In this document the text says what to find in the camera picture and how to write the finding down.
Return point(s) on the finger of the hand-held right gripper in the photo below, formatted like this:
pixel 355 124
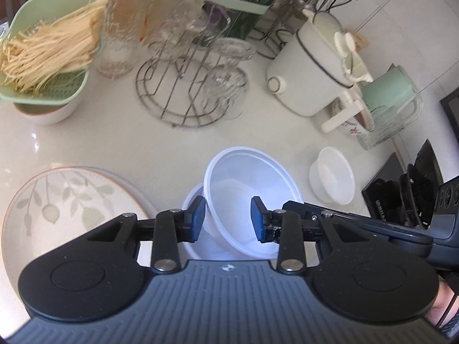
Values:
pixel 387 233

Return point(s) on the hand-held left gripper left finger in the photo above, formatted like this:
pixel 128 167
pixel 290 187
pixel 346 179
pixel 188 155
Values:
pixel 199 218

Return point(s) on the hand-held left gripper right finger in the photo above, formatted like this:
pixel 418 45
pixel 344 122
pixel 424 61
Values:
pixel 256 218

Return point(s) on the white plastic bowl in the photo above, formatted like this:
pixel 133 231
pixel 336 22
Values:
pixel 244 193
pixel 331 182
pixel 204 248

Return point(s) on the floral ceramic bowl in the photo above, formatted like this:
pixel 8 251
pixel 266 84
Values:
pixel 71 193

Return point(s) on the person's right forearm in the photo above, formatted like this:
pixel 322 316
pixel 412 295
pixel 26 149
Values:
pixel 443 301

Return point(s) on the black flat board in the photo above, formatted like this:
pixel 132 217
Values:
pixel 385 190

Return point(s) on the black knife block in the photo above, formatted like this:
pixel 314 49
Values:
pixel 425 186

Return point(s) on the textured clear glass jug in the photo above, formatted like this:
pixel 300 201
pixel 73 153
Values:
pixel 380 136

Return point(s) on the floral ceramic mug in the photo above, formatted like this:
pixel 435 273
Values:
pixel 353 129

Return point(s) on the black framed panel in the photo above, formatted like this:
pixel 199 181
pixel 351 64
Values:
pixel 451 111

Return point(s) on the green plastic pitcher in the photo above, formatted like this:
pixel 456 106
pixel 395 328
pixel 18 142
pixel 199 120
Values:
pixel 387 89

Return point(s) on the clear patterned glass cup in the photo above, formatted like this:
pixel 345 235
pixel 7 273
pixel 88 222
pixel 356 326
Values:
pixel 224 75
pixel 175 25

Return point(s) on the white electric cooking pot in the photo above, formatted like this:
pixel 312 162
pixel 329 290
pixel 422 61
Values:
pixel 304 68

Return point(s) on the white pink-rimmed basin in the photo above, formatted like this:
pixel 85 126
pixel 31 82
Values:
pixel 53 114

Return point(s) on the green plastic colander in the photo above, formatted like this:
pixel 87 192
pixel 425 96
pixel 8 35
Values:
pixel 53 86

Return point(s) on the red-lidded clear jar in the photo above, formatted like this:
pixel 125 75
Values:
pixel 118 25

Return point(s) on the green chopstick holder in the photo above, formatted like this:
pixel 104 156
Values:
pixel 244 5

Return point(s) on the bundle of dried noodles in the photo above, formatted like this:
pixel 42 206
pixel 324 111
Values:
pixel 46 46

